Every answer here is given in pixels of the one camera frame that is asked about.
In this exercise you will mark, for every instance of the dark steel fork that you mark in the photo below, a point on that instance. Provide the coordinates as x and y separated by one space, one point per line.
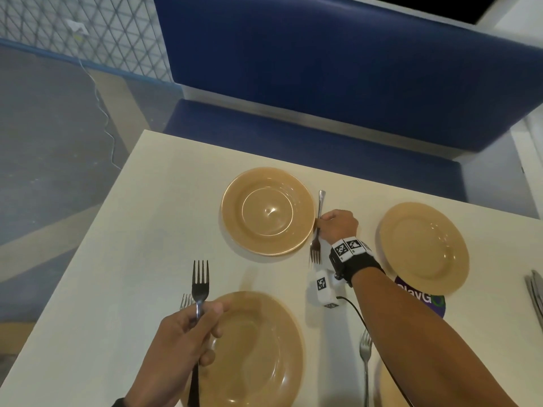
200 283

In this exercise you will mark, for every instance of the person's right hand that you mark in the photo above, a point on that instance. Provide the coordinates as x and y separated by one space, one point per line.
339 226

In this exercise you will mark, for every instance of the black left wristband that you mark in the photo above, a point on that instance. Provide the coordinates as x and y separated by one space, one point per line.
118 402

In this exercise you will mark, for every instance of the purple round sticker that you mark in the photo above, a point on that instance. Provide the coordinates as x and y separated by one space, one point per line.
426 303

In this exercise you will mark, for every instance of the person's right fingers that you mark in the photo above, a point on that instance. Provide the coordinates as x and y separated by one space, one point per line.
324 224

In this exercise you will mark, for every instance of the blue padded bench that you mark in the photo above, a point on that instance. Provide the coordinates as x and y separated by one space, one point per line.
339 80

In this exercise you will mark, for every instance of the person's right forearm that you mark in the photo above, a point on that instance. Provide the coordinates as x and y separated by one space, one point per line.
420 347

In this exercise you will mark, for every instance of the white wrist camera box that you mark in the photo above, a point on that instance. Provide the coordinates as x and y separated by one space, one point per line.
324 288

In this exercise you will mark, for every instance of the person's left thumb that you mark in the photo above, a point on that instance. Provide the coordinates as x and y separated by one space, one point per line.
208 312

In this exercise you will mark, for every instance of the bunch of steel cutlery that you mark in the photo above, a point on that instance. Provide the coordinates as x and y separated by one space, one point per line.
536 296

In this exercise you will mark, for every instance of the tan ceramic plate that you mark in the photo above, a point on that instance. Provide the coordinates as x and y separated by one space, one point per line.
424 247
258 356
267 211
388 389

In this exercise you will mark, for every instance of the white wall socket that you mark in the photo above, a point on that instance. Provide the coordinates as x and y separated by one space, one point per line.
77 27

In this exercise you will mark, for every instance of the person's left hand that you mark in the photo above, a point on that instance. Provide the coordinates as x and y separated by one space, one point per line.
169 351

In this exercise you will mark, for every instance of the black wristband with marker tags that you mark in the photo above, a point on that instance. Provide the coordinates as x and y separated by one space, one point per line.
356 260

